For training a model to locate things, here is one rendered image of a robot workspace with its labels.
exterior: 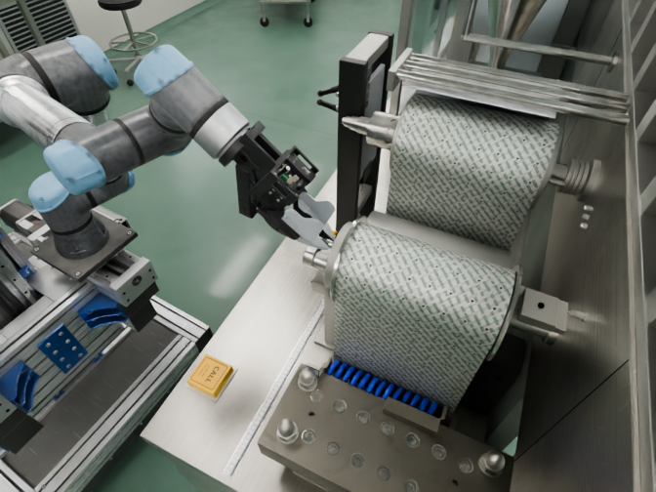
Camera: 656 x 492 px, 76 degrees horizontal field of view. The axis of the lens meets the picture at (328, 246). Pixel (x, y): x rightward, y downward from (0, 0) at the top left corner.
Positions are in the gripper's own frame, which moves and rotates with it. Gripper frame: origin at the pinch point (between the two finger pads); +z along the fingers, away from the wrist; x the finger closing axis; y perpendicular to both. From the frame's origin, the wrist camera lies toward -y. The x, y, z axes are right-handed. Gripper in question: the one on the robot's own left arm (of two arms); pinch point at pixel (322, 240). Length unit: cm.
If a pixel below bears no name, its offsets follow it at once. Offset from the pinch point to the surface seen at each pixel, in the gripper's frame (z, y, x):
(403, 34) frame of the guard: -11, -14, 96
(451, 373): 28.1, 6.1, -6.2
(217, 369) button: 8.1, -38.6, -14.5
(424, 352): 22.5, 5.1, -6.2
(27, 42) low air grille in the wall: -211, -292, 173
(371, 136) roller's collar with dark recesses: -4.6, 4.7, 21.9
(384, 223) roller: 7.5, 1.4, 11.9
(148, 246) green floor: -27, -188, 61
